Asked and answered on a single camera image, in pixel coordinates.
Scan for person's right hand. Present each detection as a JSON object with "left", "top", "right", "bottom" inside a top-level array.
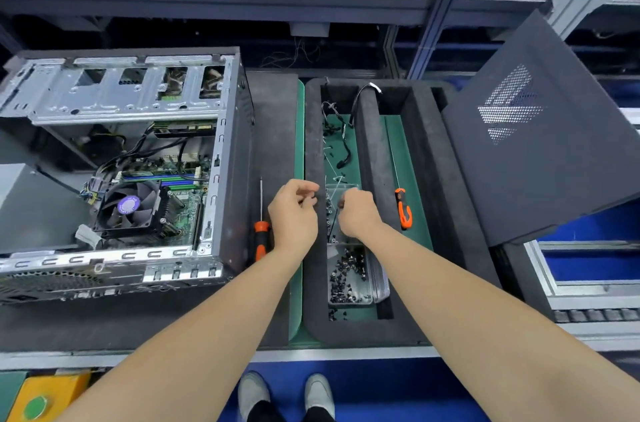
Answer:
[{"left": 337, "top": 187, "right": 384, "bottom": 240}]

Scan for person's left hand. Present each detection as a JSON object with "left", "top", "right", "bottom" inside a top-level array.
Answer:
[{"left": 267, "top": 179, "right": 321, "bottom": 253}]

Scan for person's right forearm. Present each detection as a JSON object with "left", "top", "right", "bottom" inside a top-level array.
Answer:
[{"left": 349, "top": 222, "right": 640, "bottom": 422}]

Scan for person's left forearm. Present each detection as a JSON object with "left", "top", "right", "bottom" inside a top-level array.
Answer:
[{"left": 52, "top": 236, "right": 317, "bottom": 422}]

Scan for short orange black screwdriver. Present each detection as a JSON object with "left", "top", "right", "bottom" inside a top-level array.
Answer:
[{"left": 393, "top": 187, "right": 414, "bottom": 230}]

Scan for flat black foam mat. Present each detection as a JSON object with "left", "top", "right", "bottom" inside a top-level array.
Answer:
[{"left": 0, "top": 71, "right": 301, "bottom": 353}]

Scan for long orange black screwdriver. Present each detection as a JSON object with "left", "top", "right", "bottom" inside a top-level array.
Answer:
[{"left": 252, "top": 177, "right": 274, "bottom": 263}]

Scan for green table mat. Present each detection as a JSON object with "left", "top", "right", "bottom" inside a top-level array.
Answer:
[{"left": 288, "top": 79, "right": 435, "bottom": 343}]

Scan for clear plastic screw box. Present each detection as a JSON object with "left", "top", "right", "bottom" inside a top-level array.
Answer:
[{"left": 324, "top": 183, "right": 391, "bottom": 306}]

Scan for pile of black screws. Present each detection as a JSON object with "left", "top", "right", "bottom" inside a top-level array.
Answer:
[{"left": 326, "top": 189, "right": 370, "bottom": 305}]

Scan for black foam compartment tray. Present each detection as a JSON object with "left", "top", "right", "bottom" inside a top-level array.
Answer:
[{"left": 302, "top": 77, "right": 502, "bottom": 348}]

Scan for green motherboard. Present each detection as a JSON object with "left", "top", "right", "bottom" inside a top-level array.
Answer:
[{"left": 87, "top": 152, "right": 211, "bottom": 242}]

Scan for open silver computer case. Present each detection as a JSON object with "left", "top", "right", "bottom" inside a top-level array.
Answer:
[{"left": 0, "top": 47, "right": 257, "bottom": 307}]

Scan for black CPU cooler fan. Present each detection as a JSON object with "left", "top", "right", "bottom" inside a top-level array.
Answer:
[{"left": 94, "top": 180, "right": 170, "bottom": 240}]

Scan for person's right white shoe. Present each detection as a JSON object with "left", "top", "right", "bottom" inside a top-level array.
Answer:
[{"left": 304, "top": 373, "right": 336, "bottom": 413}]

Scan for person's white shoe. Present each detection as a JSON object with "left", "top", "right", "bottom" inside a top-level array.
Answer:
[
  {"left": 237, "top": 371, "right": 272, "bottom": 420},
  {"left": 304, "top": 373, "right": 336, "bottom": 413}
]

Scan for black perforated case side panel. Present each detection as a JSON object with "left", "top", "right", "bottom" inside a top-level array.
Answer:
[{"left": 441, "top": 9, "right": 640, "bottom": 248}]

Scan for person's left white shoe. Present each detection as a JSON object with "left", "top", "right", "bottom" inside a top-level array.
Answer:
[{"left": 237, "top": 371, "right": 272, "bottom": 420}]

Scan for silver drive cage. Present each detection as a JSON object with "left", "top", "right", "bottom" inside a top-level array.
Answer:
[{"left": 0, "top": 56, "right": 237, "bottom": 127}]

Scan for person's black trousers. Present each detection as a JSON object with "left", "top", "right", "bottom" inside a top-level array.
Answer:
[{"left": 246, "top": 400, "right": 323, "bottom": 422}]

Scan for grey power supply unit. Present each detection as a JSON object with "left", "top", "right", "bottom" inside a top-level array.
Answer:
[{"left": 0, "top": 163, "right": 98, "bottom": 256}]

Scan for grey roller conveyor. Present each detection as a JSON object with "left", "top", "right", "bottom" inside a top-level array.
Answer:
[{"left": 522, "top": 239, "right": 640, "bottom": 352}]

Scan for yellow box with green button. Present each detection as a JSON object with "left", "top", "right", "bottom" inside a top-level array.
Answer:
[{"left": 6, "top": 371, "right": 92, "bottom": 422}]

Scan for black cable bundle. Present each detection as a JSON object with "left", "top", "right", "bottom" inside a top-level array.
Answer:
[{"left": 319, "top": 81, "right": 385, "bottom": 172}]

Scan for small grey box under rail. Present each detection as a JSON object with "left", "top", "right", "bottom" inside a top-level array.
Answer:
[{"left": 289, "top": 22, "right": 332, "bottom": 38}]

